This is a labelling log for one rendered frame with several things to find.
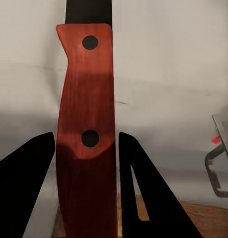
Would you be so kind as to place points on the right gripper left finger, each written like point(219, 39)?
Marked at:
point(21, 177)

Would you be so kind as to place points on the parer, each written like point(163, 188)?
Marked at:
point(85, 145)

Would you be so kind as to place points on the cutting board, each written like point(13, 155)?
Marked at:
point(211, 222)

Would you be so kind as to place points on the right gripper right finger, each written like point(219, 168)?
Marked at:
point(167, 217)

